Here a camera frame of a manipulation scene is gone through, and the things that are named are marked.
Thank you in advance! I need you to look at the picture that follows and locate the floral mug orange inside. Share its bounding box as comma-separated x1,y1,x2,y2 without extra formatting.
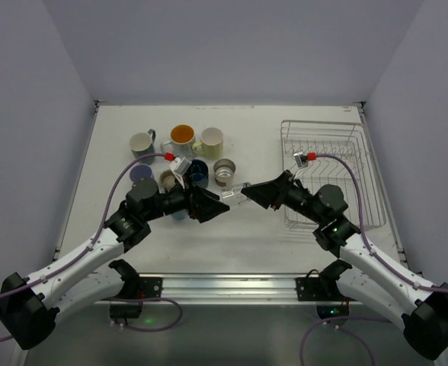
160,124,196,160

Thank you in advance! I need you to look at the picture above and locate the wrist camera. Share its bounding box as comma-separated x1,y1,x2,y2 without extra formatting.
169,156,191,188
293,152,317,178

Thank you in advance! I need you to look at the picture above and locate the pale yellow mug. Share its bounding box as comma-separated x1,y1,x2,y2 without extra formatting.
192,127,224,161

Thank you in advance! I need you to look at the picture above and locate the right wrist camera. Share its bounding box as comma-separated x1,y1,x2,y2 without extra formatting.
293,152,317,178

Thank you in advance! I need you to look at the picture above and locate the dark blue mug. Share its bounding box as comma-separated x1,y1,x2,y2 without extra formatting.
185,159,209,188

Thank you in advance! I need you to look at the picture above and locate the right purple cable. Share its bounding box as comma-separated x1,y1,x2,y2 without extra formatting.
299,151,448,366

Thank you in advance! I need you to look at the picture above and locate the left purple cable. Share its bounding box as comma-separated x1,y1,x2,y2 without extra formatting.
0,152,183,342

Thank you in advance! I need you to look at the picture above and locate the lavender plastic cup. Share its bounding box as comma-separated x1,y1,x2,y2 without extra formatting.
129,164,154,183

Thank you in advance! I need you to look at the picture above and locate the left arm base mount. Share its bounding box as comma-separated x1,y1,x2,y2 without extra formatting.
109,259,163,325

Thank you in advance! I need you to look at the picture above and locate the purple cable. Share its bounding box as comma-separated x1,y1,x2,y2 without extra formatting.
299,151,448,366
0,152,183,342

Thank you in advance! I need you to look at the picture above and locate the grey teal mug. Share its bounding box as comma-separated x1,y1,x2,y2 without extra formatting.
129,129,156,159

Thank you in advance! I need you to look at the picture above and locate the aluminium mounting rail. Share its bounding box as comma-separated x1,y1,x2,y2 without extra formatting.
28,271,427,305

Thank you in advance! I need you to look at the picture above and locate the cream tumbler brown band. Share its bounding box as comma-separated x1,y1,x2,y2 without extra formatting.
213,159,236,187

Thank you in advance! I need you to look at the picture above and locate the beige speckled cup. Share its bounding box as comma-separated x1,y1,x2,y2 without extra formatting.
159,169,179,191

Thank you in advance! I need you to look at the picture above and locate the wire dish rack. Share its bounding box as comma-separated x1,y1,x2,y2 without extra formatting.
280,120,386,230

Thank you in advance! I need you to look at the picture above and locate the clear glass cup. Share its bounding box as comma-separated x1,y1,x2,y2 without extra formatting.
220,182,251,209

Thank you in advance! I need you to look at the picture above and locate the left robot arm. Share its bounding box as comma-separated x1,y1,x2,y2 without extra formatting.
0,178,230,350

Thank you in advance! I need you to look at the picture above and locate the light blue plastic cup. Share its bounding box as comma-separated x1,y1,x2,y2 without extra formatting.
171,210,187,220

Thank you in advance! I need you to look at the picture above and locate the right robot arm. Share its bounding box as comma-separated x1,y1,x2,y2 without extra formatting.
242,171,448,361

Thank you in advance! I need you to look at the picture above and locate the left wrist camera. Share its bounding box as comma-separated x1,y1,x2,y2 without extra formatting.
169,156,191,188

